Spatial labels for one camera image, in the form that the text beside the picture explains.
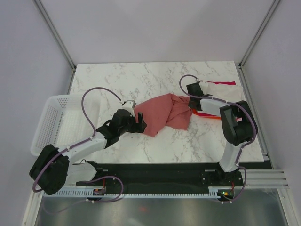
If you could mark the white folded t shirt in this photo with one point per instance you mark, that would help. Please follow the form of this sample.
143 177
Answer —
232 93

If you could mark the red folded t shirt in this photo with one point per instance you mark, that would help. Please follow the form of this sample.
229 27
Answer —
225 82

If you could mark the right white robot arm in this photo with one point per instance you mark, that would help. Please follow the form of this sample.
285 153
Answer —
238 125

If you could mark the orange folded t shirt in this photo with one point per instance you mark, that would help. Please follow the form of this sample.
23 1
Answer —
205 115

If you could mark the pink t shirt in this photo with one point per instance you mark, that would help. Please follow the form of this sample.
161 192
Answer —
166 110

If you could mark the white plastic basket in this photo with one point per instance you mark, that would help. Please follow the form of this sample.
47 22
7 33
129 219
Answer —
65 121

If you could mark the left aluminium frame post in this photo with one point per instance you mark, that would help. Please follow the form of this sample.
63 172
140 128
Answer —
48 21

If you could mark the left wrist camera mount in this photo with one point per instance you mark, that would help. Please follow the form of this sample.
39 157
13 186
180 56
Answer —
129 105

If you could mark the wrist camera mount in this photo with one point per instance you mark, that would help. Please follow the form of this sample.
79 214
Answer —
129 105
203 84

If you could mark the right aluminium frame post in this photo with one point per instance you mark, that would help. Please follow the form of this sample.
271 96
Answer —
265 22

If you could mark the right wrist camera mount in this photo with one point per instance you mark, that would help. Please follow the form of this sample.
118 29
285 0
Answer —
203 84

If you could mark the white cable duct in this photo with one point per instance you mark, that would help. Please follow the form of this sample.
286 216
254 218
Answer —
97 192

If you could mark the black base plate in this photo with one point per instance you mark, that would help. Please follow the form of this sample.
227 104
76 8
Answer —
162 177

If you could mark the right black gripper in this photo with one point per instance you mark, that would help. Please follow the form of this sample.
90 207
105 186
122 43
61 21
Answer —
189 105

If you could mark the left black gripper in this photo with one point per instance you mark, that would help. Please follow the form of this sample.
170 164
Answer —
141 125

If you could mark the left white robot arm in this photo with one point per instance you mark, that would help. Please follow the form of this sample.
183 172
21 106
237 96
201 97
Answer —
50 170

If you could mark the aluminium frame post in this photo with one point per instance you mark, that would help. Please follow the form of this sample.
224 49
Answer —
48 21
265 22

